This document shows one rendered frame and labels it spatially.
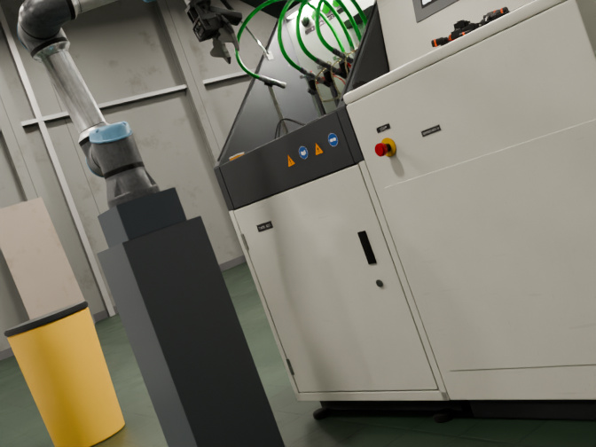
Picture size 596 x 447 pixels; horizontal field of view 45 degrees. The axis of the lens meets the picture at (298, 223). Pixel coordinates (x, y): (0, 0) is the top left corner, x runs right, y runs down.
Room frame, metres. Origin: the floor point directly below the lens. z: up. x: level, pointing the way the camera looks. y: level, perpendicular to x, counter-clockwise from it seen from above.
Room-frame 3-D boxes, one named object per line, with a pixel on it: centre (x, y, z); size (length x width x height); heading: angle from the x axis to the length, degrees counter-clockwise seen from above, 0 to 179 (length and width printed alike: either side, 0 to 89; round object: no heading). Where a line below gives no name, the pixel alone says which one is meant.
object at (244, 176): (2.27, -0.02, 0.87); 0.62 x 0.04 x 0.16; 40
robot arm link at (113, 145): (2.03, 0.42, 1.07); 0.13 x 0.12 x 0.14; 24
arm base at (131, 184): (2.03, 0.41, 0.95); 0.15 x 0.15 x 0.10
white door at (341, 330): (2.26, -0.01, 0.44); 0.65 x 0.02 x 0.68; 40
